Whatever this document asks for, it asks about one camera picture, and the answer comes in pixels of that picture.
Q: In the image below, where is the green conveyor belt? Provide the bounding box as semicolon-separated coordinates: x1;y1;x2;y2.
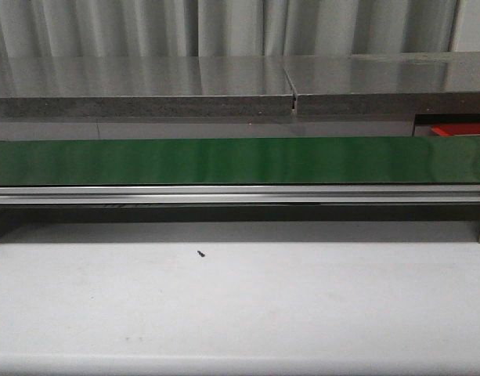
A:
0;136;480;186

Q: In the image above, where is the left grey stone countertop slab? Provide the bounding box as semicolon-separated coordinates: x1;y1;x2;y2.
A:
0;56;294;118

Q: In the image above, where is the grey stone countertop slab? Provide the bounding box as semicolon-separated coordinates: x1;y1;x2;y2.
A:
0;56;294;118
283;52;480;116

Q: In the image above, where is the red plastic tray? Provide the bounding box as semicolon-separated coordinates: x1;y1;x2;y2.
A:
431;122;480;136

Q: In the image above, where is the right grey stone countertop slab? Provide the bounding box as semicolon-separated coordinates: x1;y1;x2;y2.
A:
283;52;480;116

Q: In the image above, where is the grey pleated curtain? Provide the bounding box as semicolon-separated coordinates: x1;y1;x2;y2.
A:
0;1;459;58

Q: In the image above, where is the aluminium conveyor frame rail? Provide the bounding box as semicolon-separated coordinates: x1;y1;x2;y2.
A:
0;184;480;205

